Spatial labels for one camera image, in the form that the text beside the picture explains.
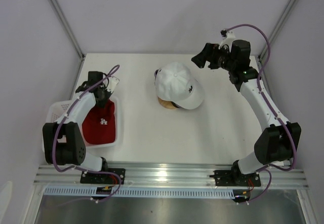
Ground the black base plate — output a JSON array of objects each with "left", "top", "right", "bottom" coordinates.
[
  {"left": 209, "top": 170, "right": 261, "bottom": 187},
  {"left": 80, "top": 168, "right": 126, "bottom": 185}
]

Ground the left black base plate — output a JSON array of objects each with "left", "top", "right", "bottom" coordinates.
[{"left": 80, "top": 168, "right": 126, "bottom": 185}]

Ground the wooden hat stand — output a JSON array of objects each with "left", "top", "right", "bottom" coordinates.
[{"left": 157, "top": 97, "right": 177, "bottom": 109}]

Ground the right aluminium corner post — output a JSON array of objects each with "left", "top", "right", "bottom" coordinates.
[{"left": 267, "top": 0, "right": 299, "bottom": 45}]

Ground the red LA baseball cap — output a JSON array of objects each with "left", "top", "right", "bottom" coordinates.
[{"left": 82, "top": 100, "right": 116, "bottom": 145}]

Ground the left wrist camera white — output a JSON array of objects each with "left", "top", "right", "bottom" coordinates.
[{"left": 106, "top": 76, "right": 120, "bottom": 94}]

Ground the aluminium mounting rail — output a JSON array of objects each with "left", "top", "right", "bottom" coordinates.
[{"left": 33, "top": 162, "right": 309, "bottom": 190}]

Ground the left aluminium corner post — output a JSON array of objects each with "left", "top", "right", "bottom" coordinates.
[{"left": 48, "top": 0, "right": 85, "bottom": 60}]

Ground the aluminium corner post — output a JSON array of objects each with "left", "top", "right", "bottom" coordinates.
[
  {"left": 267, "top": 0, "right": 299, "bottom": 45},
  {"left": 48, "top": 0, "right": 85, "bottom": 60}
]

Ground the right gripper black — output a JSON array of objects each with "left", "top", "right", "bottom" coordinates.
[{"left": 191, "top": 43, "right": 236, "bottom": 72}]

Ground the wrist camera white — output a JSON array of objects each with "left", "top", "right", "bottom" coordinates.
[
  {"left": 106, "top": 76, "right": 120, "bottom": 94},
  {"left": 220, "top": 29, "right": 236, "bottom": 50}
]

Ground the white baseball cap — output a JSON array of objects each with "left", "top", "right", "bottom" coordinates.
[{"left": 154, "top": 62, "right": 205, "bottom": 110}]

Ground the black baseball cap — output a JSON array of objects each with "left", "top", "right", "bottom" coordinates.
[{"left": 171, "top": 101, "right": 182, "bottom": 108}]

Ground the white plastic bin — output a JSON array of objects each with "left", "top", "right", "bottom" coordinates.
[{"left": 47, "top": 96, "right": 125, "bottom": 149}]

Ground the white slotted cable duct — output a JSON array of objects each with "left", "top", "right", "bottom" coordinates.
[{"left": 44, "top": 185, "right": 235, "bottom": 199}]

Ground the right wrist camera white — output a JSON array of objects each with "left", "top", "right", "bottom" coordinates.
[{"left": 220, "top": 29, "right": 236, "bottom": 50}]

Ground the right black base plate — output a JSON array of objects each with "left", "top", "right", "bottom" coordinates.
[{"left": 209, "top": 170, "right": 261, "bottom": 187}]

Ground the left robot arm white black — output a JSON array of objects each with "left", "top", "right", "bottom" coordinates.
[{"left": 43, "top": 71, "right": 119, "bottom": 184}]

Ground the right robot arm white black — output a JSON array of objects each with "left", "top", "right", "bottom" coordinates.
[{"left": 191, "top": 39, "right": 301, "bottom": 186}]

